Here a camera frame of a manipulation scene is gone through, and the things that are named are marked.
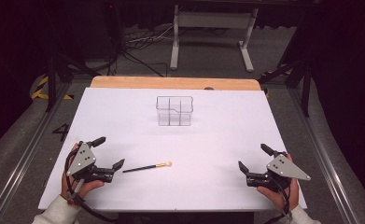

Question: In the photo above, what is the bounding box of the white metal stand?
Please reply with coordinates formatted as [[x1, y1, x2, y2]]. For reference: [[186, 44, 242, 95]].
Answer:
[[169, 4, 260, 73]]

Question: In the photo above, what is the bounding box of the clear plastic divided organizer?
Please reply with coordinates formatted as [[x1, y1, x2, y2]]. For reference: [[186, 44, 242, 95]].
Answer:
[[155, 95, 194, 127]]

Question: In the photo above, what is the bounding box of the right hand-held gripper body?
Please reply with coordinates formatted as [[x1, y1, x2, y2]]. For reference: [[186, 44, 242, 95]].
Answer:
[[246, 151, 312, 191]]

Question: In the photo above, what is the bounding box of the wooden table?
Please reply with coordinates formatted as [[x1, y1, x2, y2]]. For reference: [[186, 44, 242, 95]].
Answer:
[[90, 76, 262, 91]]

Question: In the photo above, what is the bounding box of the person's right hand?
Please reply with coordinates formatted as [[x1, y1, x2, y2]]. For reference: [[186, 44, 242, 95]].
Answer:
[[257, 179, 300, 212]]

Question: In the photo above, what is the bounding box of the yellow black floor tape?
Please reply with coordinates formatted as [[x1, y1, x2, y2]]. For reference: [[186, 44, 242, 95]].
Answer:
[[30, 76, 75, 101]]

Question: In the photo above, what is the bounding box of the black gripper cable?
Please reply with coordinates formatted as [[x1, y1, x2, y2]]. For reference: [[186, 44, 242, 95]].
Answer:
[[63, 148, 119, 224], [263, 181, 294, 224]]

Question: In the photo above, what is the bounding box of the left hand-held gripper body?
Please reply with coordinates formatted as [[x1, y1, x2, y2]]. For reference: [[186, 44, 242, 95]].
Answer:
[[65, 141, 115, 185]]

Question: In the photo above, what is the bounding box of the person's left hand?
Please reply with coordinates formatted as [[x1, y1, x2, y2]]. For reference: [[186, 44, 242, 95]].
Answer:
[[61, 143, 105, 203]]

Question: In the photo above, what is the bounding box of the black equipment post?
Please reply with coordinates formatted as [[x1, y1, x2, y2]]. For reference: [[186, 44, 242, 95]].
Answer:
[[104, 0, 125, 57]]

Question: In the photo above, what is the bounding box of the dark-handled makeup brush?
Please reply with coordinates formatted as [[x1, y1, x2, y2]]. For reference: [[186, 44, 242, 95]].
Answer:
[[122, 161, 173, 174]]

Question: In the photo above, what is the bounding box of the aluminium floor rail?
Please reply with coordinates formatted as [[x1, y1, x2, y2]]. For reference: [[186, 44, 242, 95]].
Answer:
[[287, 88, 363, 224], [0, 82, 74, 224]]

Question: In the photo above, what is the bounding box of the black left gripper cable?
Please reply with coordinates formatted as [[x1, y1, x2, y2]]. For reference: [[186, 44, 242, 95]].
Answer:
[[63, 148, 119, 224]]

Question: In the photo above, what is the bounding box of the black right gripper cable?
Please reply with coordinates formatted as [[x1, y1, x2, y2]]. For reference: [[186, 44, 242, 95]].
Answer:
[[263, 181, 294, 224]]

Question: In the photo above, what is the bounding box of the bundle of floor cables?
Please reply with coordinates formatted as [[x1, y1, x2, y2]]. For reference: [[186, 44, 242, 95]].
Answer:
[[120, 24, 175, 77]]

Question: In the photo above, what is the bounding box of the black tripod stand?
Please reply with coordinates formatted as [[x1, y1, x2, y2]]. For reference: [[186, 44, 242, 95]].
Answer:
[[258, 55, 312, 118], [44, 46, 102, 113]]

